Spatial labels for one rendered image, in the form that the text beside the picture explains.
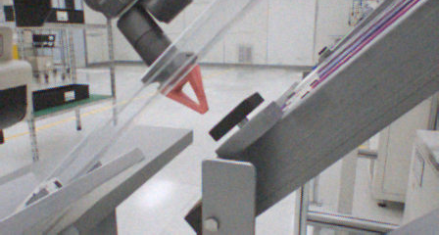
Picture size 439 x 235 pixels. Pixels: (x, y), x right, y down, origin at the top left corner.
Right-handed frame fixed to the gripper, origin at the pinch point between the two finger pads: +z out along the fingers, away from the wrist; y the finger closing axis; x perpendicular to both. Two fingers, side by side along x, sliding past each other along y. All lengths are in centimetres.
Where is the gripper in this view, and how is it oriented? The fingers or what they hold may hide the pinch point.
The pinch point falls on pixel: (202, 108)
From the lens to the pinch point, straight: 55.8
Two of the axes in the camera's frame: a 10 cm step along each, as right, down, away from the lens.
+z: 6.2, 7.8, -0.6
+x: -7.1, 5.9, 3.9
